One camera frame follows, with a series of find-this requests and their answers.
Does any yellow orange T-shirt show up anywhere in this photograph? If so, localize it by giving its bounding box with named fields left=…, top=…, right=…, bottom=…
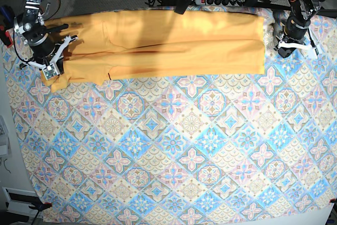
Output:
left=43, top=9, right=265, bottom=91

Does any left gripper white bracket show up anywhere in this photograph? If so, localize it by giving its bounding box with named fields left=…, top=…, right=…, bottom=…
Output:
left=273, top=16, right=319, bottom=59

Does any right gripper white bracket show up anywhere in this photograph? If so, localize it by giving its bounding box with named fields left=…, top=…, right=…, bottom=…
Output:
left=19, top=35, right=78, bottom=80

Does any red black clamp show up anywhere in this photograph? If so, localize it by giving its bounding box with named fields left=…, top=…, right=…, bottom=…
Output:
left=1, top=5, right=14, bottom=48
left=28, top=202, right=52, bottom=212

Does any red black clamp bottom left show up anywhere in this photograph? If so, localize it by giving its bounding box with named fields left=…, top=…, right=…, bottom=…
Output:
left=28, top=202, right=52, bottom=212

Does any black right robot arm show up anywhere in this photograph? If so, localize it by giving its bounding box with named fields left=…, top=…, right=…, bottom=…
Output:
left=13, top=0, right=78, bottom=80

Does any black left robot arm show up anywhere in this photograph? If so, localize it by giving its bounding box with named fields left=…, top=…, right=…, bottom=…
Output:
left=244, top=0, right=321, bottom=58

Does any white vent panel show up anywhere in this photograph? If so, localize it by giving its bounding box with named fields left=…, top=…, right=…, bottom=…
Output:
left=2, top=187, right=39, bottom=217

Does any black remote-like device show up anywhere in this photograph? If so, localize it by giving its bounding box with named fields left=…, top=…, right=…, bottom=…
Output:
left=175, top=0, right=193, bottom=15

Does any patterned blue tile tablecloth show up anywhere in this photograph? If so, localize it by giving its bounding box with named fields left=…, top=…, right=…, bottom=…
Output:
left=1, top=9, right=336, bottom=224

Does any white power strip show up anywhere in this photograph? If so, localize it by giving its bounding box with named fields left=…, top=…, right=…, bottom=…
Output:
left=194, top=0, right=245, bottom=6

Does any red black clamp left top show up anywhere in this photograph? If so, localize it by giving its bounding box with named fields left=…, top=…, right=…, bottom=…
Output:
left=1, top=5, right=14, bottom=48

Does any white box at left edge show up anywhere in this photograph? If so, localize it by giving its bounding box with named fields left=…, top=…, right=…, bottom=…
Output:
left=0, top=116, right=11, bottom=157

